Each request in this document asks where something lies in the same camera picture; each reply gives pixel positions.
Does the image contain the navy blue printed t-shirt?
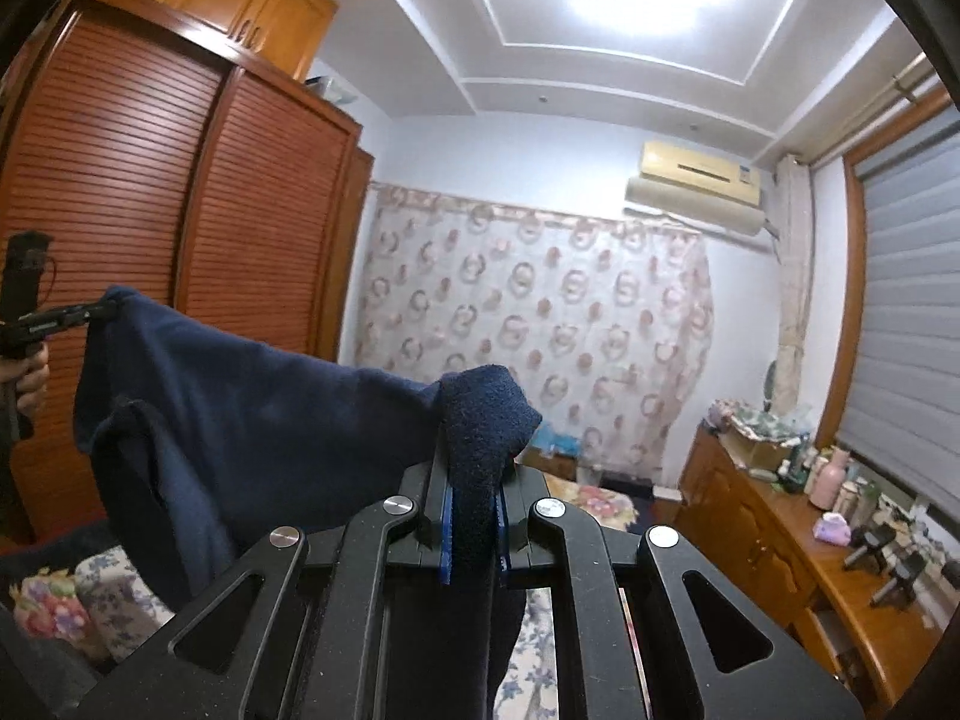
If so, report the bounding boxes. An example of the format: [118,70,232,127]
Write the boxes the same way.
[73,285,544,720]

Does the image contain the beige air conditioner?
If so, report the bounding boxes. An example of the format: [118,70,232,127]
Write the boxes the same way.
[624,139,782,239]

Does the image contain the purple pouch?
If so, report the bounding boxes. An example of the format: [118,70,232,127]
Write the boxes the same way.
[814,511,853,548]

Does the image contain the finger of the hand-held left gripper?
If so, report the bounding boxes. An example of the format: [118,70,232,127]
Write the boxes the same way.
[43,298,122,336]

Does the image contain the cardboard box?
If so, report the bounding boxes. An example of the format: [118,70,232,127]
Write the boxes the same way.
[722,420,797,471]

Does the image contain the grey window blind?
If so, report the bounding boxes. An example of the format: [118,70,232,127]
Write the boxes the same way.
[838,109,960,512]

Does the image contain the blue crumpled item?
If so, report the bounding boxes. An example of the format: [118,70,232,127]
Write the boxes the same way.
[535,427,583,460]

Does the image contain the circle-patterned sheer curtain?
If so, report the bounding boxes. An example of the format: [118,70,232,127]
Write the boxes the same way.
[351,184,715,497]

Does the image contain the wooden louvred wardrobe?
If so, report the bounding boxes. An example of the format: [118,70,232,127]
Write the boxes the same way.
[0,0,376,545]

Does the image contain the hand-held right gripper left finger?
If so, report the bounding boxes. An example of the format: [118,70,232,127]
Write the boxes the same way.
[75,465,457,720]

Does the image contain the beige tied side curtain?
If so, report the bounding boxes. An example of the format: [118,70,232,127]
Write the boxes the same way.
[775,154,820,415]

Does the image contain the black handheld device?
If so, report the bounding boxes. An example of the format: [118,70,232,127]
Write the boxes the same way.
[846,523,896,572]
[870,553,929,610]

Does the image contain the person's left hand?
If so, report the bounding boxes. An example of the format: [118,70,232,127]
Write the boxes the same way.
[13,358,52,422]

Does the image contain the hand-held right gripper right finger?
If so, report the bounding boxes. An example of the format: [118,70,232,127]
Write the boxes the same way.
[495,469,865,720]

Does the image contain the pink thermos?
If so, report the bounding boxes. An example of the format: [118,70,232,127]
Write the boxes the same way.
[808,446,853,512]

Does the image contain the wooden side cabinet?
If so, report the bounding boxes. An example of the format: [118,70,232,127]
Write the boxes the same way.
[673,420,955,707]

